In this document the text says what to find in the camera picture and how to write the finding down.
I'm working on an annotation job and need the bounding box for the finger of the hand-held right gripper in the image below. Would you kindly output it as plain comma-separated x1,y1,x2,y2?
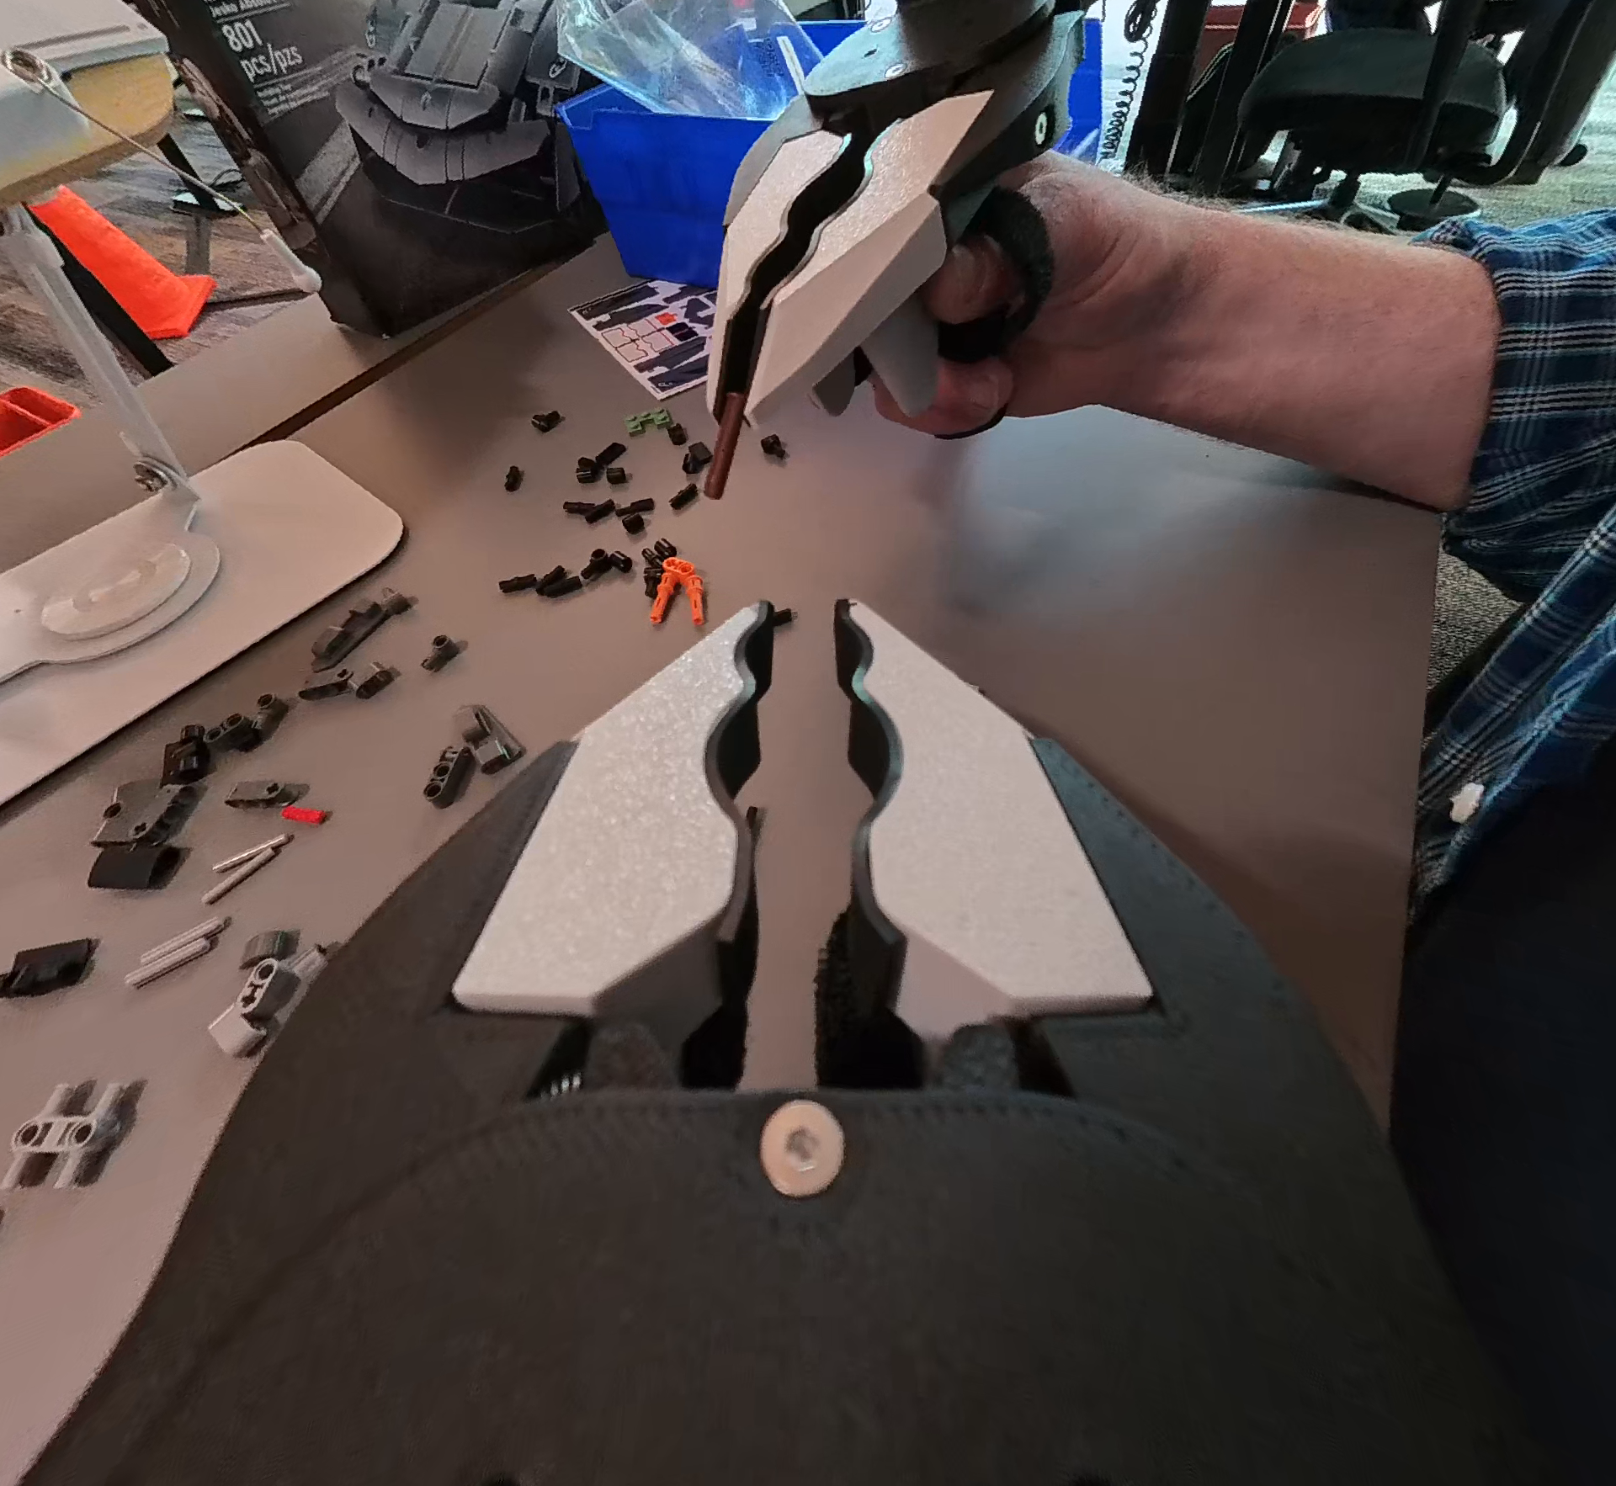
744,90,1002,428
707,114,873,407

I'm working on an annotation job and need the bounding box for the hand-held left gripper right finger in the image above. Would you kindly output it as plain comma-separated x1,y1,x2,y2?
830,599,1157,1061

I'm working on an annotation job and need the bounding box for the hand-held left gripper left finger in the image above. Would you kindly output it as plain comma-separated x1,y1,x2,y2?
450,602,778,1061

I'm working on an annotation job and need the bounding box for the brown lego axle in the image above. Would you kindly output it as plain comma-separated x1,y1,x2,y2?
701,391,745,505

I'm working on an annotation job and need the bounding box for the pile of black lego pins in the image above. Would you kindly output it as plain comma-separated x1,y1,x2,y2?
497,411,790,630

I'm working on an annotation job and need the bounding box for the pile of dark lego connectors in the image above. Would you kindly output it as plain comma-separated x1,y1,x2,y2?
0,589,527,1004

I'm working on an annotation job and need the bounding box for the person's right forearm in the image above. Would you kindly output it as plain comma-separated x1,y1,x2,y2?
1188,173,1616,643

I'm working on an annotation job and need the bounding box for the lego sticker sheet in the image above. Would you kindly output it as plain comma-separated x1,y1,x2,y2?
568,277,723,403

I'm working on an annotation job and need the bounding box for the group of light grey lego pieces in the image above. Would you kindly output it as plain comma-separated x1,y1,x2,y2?
0,830,330,1192

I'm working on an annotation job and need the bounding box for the lego set box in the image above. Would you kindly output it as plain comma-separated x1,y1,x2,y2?
54,0,759,339

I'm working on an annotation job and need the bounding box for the person's right hand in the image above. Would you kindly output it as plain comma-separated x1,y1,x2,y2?
881,147,1217,444

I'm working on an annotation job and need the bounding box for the blue storage bin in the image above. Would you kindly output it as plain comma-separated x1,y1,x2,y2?
554,18,1100,298

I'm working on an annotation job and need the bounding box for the clear plastic bag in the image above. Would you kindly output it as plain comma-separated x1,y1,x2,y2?
542,0,823,122

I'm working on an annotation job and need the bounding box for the orange cone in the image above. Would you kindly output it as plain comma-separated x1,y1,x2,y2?
27,184,219,341

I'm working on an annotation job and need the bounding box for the white panel with wooden edge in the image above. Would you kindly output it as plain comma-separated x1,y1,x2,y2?
0,0,174,210

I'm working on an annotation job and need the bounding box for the red bin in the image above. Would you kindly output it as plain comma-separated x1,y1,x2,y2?
0,385,82,461

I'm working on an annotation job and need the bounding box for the white stand with base plate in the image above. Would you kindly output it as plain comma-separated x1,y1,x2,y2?
0,206,407,807

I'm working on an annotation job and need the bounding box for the white handle on thin rod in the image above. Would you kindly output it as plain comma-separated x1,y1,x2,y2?
0,45,325,298

